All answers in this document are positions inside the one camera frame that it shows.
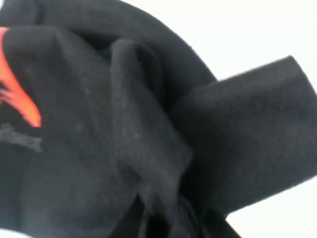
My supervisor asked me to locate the black printed t-shirt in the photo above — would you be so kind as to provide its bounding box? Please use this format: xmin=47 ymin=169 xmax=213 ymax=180
xmin=0 ymin=0 xmax=317 ymax=238

